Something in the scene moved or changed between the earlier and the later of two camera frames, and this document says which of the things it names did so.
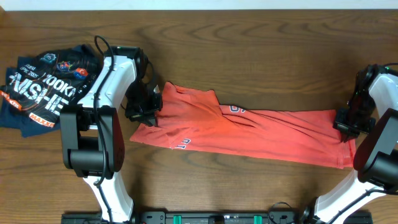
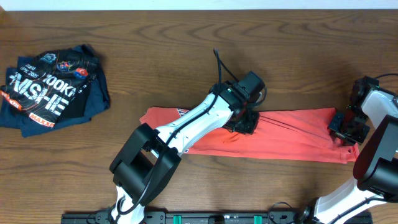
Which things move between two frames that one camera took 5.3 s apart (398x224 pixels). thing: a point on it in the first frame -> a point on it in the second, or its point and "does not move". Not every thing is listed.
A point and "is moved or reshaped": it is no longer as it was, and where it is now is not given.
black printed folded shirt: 46,81 does not move
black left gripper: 150,116 -> 250,129
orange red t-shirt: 188,120 is moved or reshaped
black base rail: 206,217 does not move
